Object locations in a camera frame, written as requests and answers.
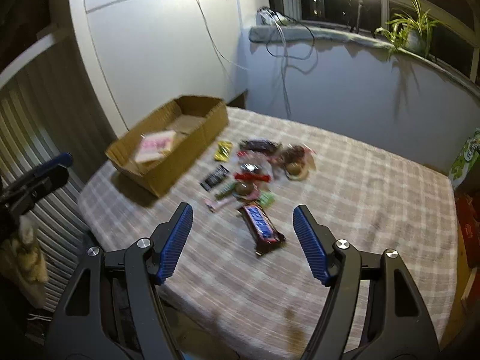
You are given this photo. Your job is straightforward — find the brown cardboard box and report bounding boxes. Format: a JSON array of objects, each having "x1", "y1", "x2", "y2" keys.
[{"x1": 106, "y1": 96, "x2": 229, "y2": 197}]

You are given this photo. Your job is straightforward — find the black cable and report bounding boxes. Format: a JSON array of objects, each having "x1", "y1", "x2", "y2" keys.
[{"x1": 258, "y1": 5, "x2": 320, "y2": 74}]

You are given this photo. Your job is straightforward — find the clear red cake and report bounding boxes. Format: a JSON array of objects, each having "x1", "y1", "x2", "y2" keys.
[{"x1": 233, "y1": 154, "x2": 273, "y2": 197}]

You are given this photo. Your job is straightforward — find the pink white snack pouch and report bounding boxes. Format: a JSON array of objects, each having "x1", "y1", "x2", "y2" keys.
[{"x1": 133, "y1": 130, "x2": 176, "y2": 164}]

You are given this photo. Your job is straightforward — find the white power strip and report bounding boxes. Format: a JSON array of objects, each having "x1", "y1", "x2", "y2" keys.
[{"x1": 256, "y1": 7, "x2": 285, "y2": 26}]

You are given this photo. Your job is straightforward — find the small black snack packet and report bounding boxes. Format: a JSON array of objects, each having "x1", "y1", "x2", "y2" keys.
[{"x1": 200, "y1": 165, "x2": 230, "y2": 191}]

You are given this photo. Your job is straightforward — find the green cartoon bag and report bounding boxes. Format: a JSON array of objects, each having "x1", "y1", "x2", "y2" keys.
[{"x1": 448, "y1": 127, "x2": 479, "y2": 190}]

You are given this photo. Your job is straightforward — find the yellow candy packet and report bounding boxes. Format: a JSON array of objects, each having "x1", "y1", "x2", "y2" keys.
[{"x1": 213, "y1": 141, "x2": 233, "y2": 163}]

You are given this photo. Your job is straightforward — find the green clear candy packet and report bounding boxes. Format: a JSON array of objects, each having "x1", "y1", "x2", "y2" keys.
[{"x1": 257, "y1": 191, "x2": 275, "y2": 209}]

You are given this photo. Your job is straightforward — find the grey windowsill cushion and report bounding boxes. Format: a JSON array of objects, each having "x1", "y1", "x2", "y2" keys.
[{"x1": 248, "y1": 25, "x2": 479, "y2": 98}]

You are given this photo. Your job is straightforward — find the white cabinet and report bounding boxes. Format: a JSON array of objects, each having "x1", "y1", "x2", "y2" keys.
[{"x1": 68, "y1": 0, "x2": 247, "y2": 136}]

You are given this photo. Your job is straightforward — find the green white candy stick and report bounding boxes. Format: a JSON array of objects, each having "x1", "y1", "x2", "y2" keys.
[{"x1": 205, "y1": 181, "x2": 237, "y2": 213}]

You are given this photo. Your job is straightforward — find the white cable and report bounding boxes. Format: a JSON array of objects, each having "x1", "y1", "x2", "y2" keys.
[{"x1": 190, "y1": 0, "x2": 294, "y2": 119}]

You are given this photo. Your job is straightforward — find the light tripod stand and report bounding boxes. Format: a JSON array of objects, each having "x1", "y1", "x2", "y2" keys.
[{"x1": 349, "y1": 0, "x2": 365, "y2": 34}]

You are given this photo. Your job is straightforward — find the checkered beige tablecloth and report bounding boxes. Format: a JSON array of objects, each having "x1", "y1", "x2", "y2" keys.
[{"x1": 78, "y1": 108, "x2": 458, "y2": 359}]

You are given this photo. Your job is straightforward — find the large Snickers bar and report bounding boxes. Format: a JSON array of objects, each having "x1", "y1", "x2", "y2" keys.
[{"x1": 238, "y1": 202, "x2": 286, "y2": 257}]

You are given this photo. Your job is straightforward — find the dark small Snickers bar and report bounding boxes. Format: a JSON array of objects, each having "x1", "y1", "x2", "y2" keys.
[{"x1": 239, "y1": 139, "x2": 281, "y2": 155}]

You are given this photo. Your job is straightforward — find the potted spider plant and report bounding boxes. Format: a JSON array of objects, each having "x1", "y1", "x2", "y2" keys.
[{"x1": 373, "y1": 0, "x2": 452, "y2": 59}]

